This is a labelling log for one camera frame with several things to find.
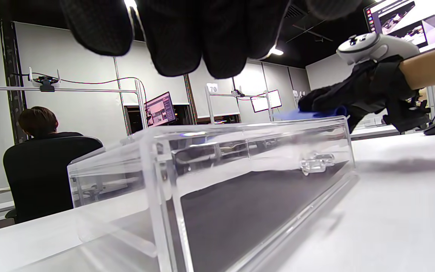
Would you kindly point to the silver metal frame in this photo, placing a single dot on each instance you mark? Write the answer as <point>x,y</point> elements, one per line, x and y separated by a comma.
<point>89,90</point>
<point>210,107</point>

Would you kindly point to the black liner mat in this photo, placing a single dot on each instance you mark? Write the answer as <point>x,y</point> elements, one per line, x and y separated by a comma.
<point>240,211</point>

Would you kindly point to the person's right forearm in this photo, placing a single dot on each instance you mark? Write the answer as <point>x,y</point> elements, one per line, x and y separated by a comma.
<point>432,68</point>

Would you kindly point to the clear acrylic drawer organizer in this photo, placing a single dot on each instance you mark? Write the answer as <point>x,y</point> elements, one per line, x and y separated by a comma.
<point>157,166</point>

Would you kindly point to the blue plastic scraper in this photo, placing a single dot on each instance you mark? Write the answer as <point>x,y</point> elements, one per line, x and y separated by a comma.
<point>293,114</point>

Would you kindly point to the grey white tracking controller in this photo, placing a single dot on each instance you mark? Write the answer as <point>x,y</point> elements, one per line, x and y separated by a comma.
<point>376,47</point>

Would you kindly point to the black office chair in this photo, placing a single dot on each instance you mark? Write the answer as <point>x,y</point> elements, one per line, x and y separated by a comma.
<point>43,173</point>

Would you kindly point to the ceiling light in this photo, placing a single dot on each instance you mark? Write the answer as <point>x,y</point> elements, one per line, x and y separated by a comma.
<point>276,51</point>

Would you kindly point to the person's left hand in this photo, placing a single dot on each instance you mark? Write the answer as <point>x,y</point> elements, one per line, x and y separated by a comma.
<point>202,34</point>

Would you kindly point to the person's right hand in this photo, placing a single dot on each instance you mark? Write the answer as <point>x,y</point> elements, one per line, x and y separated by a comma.
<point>368,87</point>

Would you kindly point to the white number sign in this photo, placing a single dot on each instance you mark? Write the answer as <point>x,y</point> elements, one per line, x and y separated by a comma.
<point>212,88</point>

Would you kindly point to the large computer monitor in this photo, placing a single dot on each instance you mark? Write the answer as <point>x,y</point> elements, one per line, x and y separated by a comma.
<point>410,19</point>

